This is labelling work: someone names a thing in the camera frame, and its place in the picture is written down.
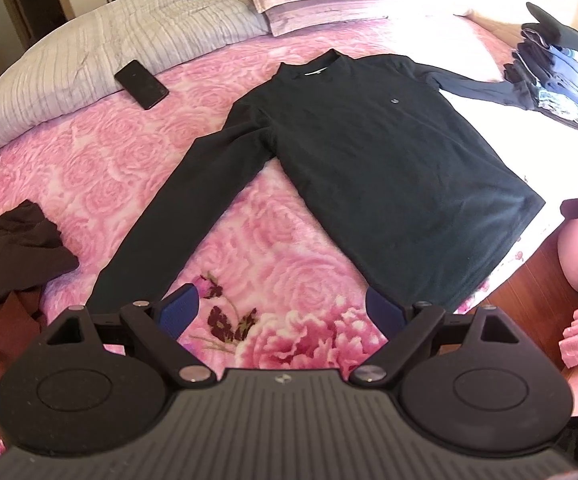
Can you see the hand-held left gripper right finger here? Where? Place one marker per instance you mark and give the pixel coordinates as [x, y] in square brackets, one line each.
[383, 310]

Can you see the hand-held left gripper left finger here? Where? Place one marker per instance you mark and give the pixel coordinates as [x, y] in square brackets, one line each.
[178, 306]

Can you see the black long-sleeve sweater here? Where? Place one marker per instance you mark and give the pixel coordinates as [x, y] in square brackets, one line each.
[369, 150]

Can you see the stack of folded clothes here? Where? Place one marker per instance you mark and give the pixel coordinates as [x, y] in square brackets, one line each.
[554, 75]

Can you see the pink floral blanket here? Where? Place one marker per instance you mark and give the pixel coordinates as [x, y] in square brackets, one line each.
[119, 170]

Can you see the brown garment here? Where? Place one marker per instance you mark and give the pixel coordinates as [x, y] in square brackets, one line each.
[9, 270]

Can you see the black smartphone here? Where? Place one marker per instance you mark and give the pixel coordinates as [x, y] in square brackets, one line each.
[141, 84]

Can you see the grey striped quilt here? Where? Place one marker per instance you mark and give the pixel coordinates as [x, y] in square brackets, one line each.
[94, 45]

